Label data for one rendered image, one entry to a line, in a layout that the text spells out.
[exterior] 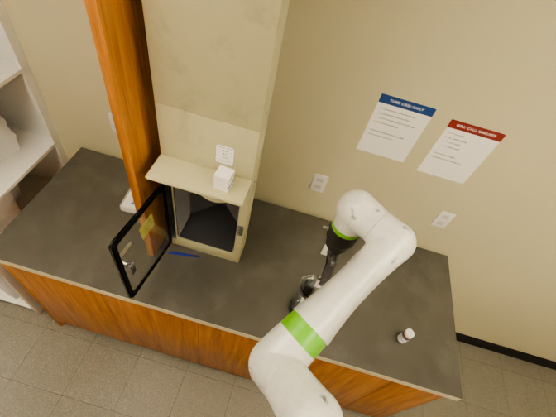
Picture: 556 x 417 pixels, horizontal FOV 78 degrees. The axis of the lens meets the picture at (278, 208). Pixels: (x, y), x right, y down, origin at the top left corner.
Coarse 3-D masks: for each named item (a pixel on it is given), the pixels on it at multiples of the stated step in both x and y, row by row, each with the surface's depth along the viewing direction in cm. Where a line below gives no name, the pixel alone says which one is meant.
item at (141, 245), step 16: (160, 208) 128; (144, 224) 121; (160, 224) 134; (112, 240) 106; (128, 240) 114; (144, 240) 126; (160, 240) 140; (112, 256) 109; (128, 256) 119; (144, 256) 132; (128, 272) 124; (144, 272) 138
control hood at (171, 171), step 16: (160, 160) 113; (176, 160) 114; (160, 176) 109; (176, 176) 110; (192, 176) 111; (208, 176) 112; (192, 192) 108; (208, 192) 108; (224, 192) 109; (240, 192) 110
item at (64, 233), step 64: (64, 192) 166; (0, 256) 142; (64, 256) 146; (256, 256) 162; (320, 256) 169; (192, 320) 142; (256, 320) 144; (384, 320) 154; (448, 320) 159; (448, 384) 141
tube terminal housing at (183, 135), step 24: (168, 120) 103; (192, 120) 101; (216, 120) 99; (168, 144) 111; (192, 144) 109; (240, 144) 104; (216, 168) 114; (240, 168) 112; (240, 216) 131; (240, 240) 144
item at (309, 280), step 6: (306, 276) 135; (312, 276) 135; (300, 282) 133; (306, 282) 138; (312, 282) 138; (300, 288) 131; (306, 288) 143; (312, 288) 141; (318, 288) 138; (306, 294) 147; (294, 300) 142; (300, 300) 135; (294, 306) 142
